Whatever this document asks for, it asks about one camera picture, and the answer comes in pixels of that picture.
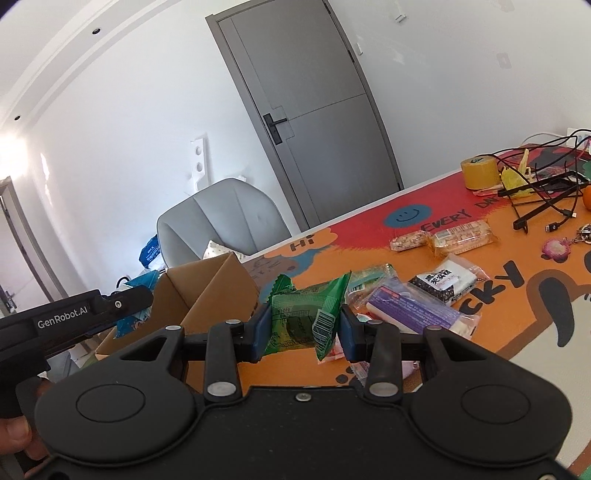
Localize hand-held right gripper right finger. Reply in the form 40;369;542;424
338;308;509;401

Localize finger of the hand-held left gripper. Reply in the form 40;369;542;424
98;285;154;325

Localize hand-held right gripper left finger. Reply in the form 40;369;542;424
106;304;273;403

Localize blue snack packet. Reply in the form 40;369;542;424
115;270;161;336

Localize cardboard box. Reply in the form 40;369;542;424
95;252;262;393

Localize large orange biscuit packet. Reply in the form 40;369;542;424
427;220;498;257

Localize person's left hand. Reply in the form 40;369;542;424
0;376;51;463

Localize blue plastic bag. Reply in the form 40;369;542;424
139;234;163;269

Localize clear green snack packet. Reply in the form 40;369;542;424
345;263;398;311

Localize purple snack packet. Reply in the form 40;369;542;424
365;277;482;336

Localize open grey side door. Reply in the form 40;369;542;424
0;176;71;320

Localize dotted white pillow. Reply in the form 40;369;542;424
202;239;237;260

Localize black and white snack packet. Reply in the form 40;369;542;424
408;256;490;306

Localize small peanut bar packet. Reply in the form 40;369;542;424
390;232;428;252

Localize grey chair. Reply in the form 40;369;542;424
156;178;293;269

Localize white foam piece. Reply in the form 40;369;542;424
186;133;209;191

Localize colourful printed table mat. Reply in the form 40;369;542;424
240;147;591;402

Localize yellow tape roll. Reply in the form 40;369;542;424
460;155;502;191

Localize yellow plastic bag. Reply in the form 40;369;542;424
500;148;537;198

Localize black phone stand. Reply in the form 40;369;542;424
502;170;591;232

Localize black door handle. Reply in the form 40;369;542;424
263;113;290;147

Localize pink keychain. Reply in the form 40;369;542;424
542;236;574;262

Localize black cables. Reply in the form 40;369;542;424
492;129;591;234

